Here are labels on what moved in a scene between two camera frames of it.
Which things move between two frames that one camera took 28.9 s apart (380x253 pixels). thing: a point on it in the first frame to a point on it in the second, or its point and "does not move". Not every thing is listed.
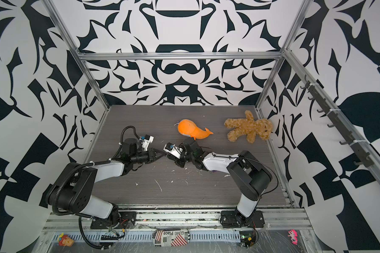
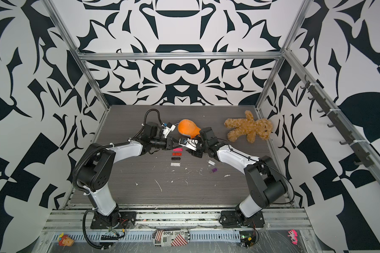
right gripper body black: x=184 y=157 to x=201 y=147
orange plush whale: x=189 y=128 does not move
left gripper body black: x=146 y=157 to x=164 y=144
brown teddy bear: x=249 y=126 does not move
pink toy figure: x=294 y=235 does not move
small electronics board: x=247 y=238 does not move
